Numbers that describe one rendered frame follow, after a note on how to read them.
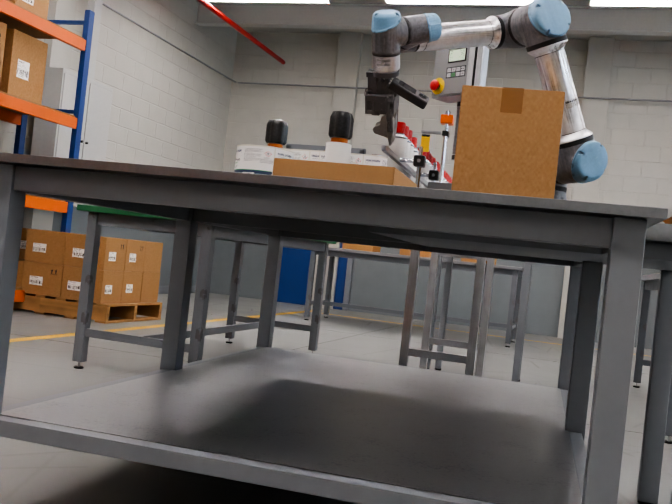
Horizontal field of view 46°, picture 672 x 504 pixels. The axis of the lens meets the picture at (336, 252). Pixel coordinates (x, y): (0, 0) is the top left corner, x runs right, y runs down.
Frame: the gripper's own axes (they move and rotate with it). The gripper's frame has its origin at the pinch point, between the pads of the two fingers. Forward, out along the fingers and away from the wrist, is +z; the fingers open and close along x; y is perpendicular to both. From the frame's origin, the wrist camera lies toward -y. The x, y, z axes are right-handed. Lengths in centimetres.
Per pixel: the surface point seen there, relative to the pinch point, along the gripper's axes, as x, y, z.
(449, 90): -67, -6, 5
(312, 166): 60, 5, -16
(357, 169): 60, -5, -16
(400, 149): -4.5, -1.2, 4.2
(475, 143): 25.9, -25.4, -10.8
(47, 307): -230, 318, 244
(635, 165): -752, -141, 299
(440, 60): -76, -1, -3
